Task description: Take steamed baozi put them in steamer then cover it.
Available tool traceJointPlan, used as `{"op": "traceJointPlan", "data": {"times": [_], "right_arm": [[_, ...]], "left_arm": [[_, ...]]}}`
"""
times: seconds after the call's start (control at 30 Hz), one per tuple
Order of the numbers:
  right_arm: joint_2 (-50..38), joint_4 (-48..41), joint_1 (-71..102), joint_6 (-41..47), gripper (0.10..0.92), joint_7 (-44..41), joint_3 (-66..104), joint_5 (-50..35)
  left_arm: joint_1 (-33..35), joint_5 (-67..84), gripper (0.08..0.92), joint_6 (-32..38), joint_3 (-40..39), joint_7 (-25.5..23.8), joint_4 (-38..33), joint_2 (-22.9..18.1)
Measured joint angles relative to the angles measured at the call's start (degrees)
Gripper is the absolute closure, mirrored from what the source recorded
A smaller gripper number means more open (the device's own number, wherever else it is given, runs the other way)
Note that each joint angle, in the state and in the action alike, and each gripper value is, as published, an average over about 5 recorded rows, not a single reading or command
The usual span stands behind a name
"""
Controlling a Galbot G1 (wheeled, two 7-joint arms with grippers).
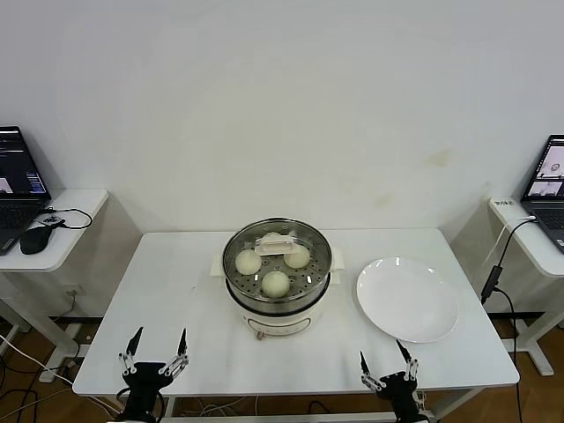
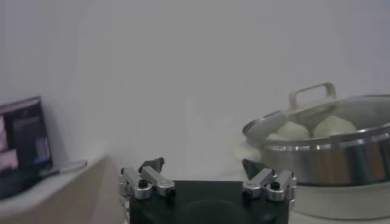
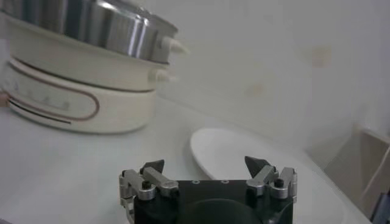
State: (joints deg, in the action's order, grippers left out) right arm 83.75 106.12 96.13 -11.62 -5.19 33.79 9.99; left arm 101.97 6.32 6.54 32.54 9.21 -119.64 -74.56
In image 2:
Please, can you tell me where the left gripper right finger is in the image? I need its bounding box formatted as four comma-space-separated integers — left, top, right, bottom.
241, 158, 297, 208

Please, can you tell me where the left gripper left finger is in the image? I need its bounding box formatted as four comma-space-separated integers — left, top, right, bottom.
118, 157, 177, 214

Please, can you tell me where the white steamed baozi bun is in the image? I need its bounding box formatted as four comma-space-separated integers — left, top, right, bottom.
312, 114, 357, 138
275, 121, 311, 141

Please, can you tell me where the glass pot lid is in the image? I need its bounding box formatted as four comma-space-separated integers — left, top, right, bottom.
242, 82, 390, 150

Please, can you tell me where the cream electric cooker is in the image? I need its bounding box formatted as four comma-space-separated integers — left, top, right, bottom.
234, 142, 390, 220

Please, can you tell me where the white side desk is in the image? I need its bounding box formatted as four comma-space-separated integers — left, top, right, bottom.
0, 153, 122, 224

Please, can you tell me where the black open laptop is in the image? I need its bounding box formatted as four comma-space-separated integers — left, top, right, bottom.
0, 96, 60, 200

